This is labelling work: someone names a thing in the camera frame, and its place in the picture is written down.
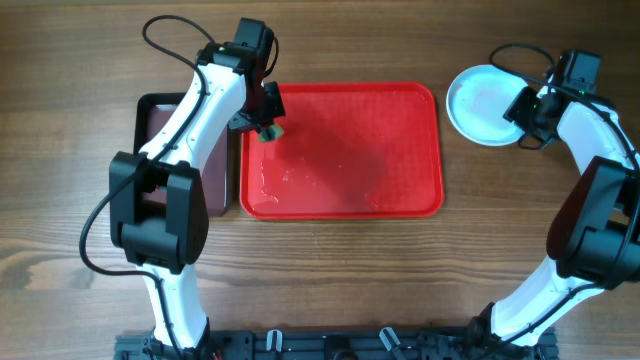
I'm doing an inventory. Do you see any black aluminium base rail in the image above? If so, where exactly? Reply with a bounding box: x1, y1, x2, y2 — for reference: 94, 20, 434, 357
113, 328, 560, 360

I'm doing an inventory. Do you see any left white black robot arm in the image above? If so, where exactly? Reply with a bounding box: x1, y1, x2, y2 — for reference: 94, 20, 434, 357
109, 18, 285, 359

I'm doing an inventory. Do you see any light blue plate top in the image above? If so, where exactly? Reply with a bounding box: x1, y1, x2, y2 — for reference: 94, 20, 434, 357
446, 65, 527, 147

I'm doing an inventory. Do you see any green yellow sponge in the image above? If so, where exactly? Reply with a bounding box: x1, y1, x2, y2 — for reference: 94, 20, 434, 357
258, 124, 284, 143

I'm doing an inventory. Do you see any left black cable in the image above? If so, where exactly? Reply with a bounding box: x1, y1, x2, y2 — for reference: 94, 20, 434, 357
78, 14, 216, 357

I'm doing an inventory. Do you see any black tray brown inside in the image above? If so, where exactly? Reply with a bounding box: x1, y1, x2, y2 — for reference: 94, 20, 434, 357
133, 93, 231, 217

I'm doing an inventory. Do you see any red plastic tray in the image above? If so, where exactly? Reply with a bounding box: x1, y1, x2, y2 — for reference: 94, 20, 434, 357
239, 82, 445, 220

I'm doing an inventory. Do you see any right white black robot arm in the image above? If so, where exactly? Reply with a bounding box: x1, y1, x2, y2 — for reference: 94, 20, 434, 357
460, 49, 639, 359

